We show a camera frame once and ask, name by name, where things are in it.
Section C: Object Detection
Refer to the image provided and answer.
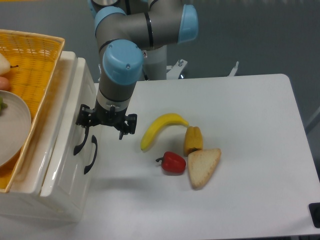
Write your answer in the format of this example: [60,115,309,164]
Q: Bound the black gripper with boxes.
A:
[75,101,138,140]

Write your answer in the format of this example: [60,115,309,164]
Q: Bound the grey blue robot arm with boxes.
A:
[76,0,199,136]

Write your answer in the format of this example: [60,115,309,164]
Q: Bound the white drawer cabinet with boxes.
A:
[0,50,105,224]

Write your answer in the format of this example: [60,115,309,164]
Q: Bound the yellow banana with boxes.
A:
[140,113,189,151]

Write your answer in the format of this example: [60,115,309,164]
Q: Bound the red bell pepper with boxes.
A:
[155,151,186,174]

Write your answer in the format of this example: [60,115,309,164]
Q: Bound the yellow bell pepper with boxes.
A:
[183,126,203,157]

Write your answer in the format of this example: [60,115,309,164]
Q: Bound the grey ribbed plate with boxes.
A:
[0,90,32,166]

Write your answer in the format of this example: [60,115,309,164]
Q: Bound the yellow woven basket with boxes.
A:
[0,29,65,194]

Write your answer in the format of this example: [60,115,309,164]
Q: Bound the triangular bread slice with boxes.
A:
[187,148,222,190]

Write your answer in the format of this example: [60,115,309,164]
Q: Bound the green grapes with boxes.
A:
[0,96,8,113]

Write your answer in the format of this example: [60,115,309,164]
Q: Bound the pink peach fruit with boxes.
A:
[0,76,11,91]

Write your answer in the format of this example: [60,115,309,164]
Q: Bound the white pear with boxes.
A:
[0,53,19,76]

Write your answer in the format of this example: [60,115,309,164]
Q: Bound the black corner object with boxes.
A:
[308,202,320,229]

